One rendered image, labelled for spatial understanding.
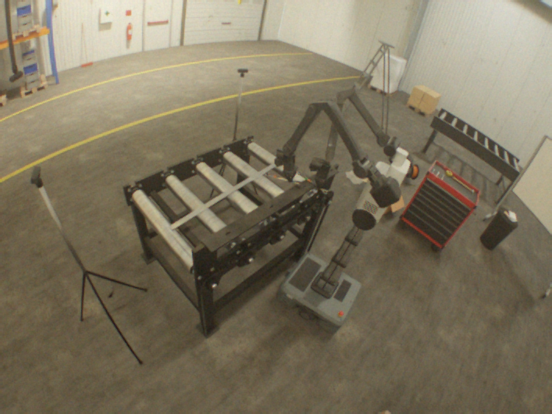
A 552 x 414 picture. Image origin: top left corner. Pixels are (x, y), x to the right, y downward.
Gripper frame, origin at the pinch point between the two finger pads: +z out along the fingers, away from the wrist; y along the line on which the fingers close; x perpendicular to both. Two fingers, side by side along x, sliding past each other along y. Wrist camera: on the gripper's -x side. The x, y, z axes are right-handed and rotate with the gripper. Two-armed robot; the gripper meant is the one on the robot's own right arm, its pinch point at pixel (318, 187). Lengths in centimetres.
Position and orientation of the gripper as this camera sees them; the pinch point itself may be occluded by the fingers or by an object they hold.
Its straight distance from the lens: 185.9
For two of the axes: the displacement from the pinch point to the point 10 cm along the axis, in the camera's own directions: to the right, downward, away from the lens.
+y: -6.7, 4.2, -6.1
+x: 7.2, 5.7, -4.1
